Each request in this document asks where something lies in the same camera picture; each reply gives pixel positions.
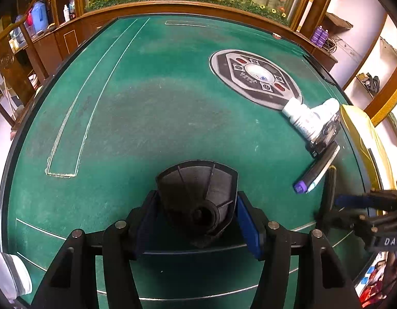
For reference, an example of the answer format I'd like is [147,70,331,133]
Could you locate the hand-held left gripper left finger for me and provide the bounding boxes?
[31,190,160,309]

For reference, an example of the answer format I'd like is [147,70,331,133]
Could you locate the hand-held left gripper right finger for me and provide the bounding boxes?
[235,191,363,309]

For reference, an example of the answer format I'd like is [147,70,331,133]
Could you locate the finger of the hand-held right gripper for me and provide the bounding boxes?
[334,191,397,211]
[316,209,397,232]

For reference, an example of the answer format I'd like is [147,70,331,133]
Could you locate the black marker purple cap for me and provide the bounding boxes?
[293,142,339,195]

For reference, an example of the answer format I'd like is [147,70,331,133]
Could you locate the black ribbed plastic piece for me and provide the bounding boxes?
[155,159,239,249]

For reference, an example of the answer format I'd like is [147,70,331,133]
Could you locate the gold cardboard box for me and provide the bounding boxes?
[340,104,396,190]

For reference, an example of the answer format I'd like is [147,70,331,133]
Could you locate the white bottle green label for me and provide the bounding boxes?
[311,97,340,126]

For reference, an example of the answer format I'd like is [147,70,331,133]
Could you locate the large white plastic bottle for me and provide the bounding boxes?
[281,97,322,141]

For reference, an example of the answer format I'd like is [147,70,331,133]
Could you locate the black bag on shelf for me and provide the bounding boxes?
[366,74,381,95]

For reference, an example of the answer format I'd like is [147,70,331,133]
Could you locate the round table control panel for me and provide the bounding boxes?
[209,49,303,110]

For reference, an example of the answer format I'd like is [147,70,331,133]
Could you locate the wooden chair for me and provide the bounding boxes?
[0,22,49,129]

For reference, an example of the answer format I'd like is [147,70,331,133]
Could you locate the blue plastic jug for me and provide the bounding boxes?
[28,0,48,34]

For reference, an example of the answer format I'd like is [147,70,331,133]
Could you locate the tangled cables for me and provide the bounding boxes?
[327,37,343,55]

